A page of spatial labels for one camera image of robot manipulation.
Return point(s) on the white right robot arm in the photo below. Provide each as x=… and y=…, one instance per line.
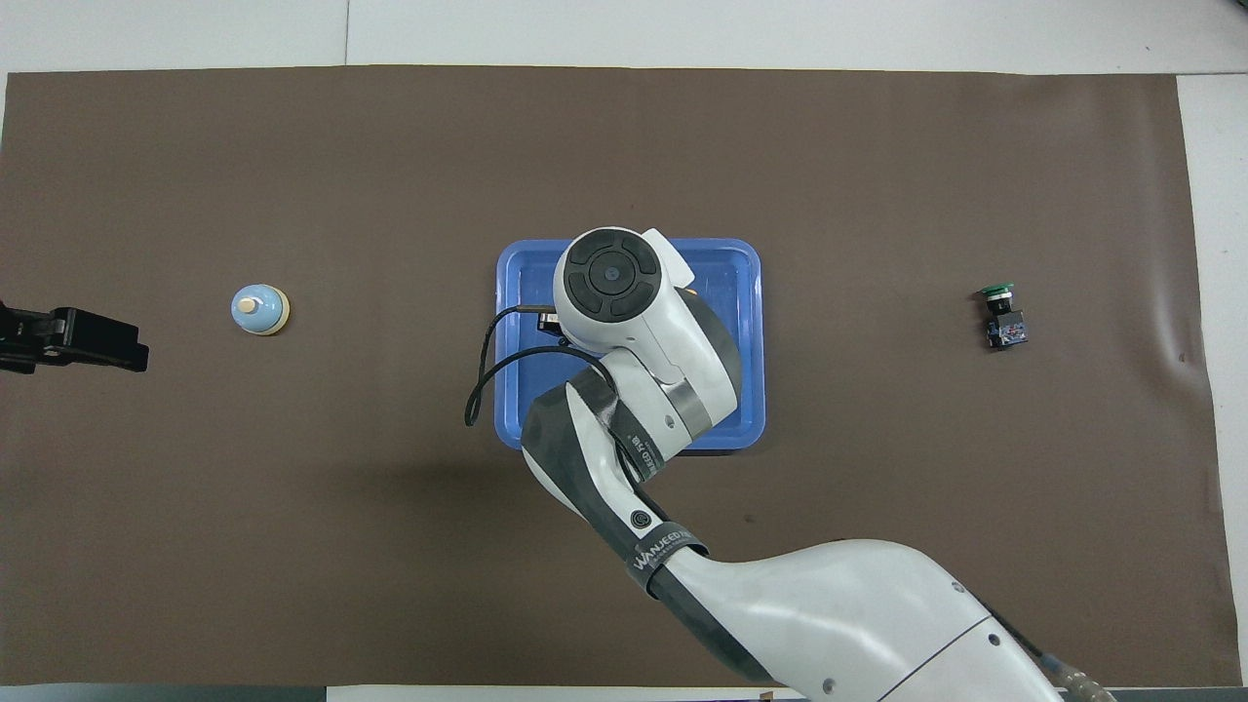
x=663, y=341

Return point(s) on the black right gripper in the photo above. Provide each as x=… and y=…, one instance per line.
x=551, y=324

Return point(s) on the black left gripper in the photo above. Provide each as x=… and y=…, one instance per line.
x=24, y=341

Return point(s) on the green mushroom push button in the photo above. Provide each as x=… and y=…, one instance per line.
x=1004, y=327

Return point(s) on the blue plastic tray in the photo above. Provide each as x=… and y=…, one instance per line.
x=741, y=322

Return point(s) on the brown table mat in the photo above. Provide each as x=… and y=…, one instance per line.
x=292, y=546

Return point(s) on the light blue desk bell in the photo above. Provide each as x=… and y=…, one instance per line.
x=258, y=310

